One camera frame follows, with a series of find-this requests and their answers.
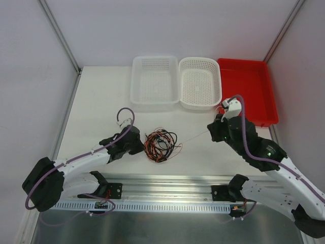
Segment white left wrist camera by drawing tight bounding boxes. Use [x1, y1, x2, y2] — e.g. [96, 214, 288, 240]
[116, 118, 133, 130]

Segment orange wire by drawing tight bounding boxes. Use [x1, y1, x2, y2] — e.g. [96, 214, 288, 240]
[143, 127, 183, 164]

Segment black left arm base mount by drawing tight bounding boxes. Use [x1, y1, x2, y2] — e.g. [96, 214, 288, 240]
[90, 171, 123, 199]

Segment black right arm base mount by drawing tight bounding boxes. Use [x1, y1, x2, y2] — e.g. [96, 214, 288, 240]
[211, 174, 249, 202]

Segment white wire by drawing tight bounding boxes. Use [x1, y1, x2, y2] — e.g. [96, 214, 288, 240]
[149, 106, 224, 150]

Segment round white perforated basket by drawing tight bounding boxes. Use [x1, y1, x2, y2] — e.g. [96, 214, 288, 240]
[179, 57, 222, 111]

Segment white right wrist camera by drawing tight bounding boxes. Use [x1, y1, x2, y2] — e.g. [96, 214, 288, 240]
[221, 98, 242, 121]

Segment rectangular white perforated basket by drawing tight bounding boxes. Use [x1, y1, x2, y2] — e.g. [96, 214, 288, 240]
[129, 55, 180, 112]

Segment white slotted cable duct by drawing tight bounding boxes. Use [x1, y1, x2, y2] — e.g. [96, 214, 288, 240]
[51, 200, 231, 214]

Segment red plastic tray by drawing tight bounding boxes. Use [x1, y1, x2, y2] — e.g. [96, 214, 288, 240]
[217, 58, 279, 127]

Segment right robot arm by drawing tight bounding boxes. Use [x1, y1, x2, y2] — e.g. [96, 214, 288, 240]
[207, 114, 324, 238]

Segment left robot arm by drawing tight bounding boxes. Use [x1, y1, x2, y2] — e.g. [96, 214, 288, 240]
[22, 125, 144, 212]

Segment aluminium rail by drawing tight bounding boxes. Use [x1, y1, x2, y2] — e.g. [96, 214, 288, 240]
[60, 174, 300, 203]

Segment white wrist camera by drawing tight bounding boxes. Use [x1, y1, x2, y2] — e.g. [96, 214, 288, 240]
[221, 98, 242, 121]
[116, 118, 133, 130]

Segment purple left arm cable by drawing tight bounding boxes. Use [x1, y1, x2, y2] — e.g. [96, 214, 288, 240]
[24, 108, 137, 226]

